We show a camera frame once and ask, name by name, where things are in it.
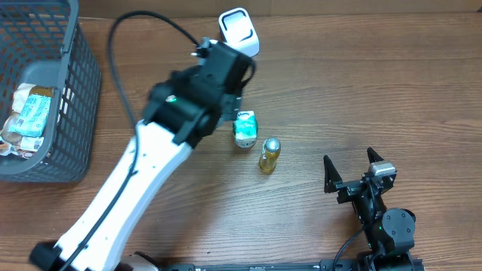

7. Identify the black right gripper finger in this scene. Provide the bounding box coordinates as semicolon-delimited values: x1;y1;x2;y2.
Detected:
323;155;343;193
367;147;384;163

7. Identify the dark grey plastic basket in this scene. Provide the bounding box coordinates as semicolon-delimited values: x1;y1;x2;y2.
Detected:
1;0;102;182

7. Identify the white barcode scanner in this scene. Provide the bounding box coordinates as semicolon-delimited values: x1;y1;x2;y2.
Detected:
218;8;260;57

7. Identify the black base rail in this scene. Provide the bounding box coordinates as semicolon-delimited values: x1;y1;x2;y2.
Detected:
158;259;425;271

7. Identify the yellow liquid bottle silver cap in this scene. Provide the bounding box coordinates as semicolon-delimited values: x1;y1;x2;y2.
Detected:
258;138;281;174

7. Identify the teal tissue pack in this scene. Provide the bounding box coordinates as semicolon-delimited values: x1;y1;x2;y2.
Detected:
233;111;258;148

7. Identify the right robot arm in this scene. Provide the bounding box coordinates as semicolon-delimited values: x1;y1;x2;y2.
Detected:
323;148;423;270

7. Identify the brown snack bag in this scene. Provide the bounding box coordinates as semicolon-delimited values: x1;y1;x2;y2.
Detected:
1;83;53;159

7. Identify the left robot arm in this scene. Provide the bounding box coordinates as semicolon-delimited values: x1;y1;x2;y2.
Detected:
29;38;256;270

